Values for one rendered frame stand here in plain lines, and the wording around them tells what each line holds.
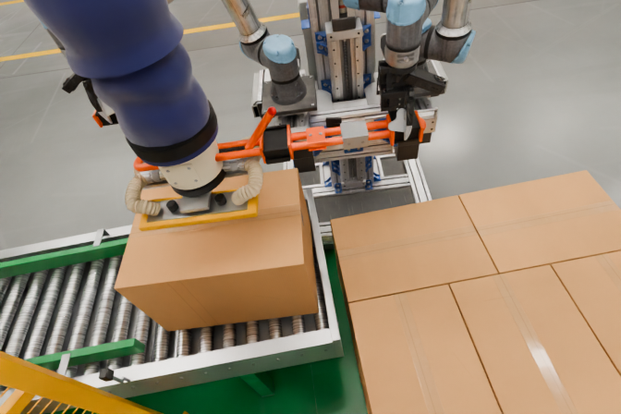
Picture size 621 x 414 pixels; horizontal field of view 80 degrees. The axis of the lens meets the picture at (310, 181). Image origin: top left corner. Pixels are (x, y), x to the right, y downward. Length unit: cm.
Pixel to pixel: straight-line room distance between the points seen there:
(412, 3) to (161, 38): 49
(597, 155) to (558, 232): 129
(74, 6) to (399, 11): 58
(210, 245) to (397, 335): 74
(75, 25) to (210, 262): 75
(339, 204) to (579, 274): 116
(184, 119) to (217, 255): 50
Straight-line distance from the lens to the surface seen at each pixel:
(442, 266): 161
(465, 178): 263
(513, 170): 276
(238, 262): 120
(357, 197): 220
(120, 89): 85
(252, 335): 153
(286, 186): 133
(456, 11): 137
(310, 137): 101
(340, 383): 200
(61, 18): 79
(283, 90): 149
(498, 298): 160
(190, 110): 91
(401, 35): 85
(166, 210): 114
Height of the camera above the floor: 196
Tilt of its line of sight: 49 degrees down
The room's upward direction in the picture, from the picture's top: 11 degrees counter-clockwise
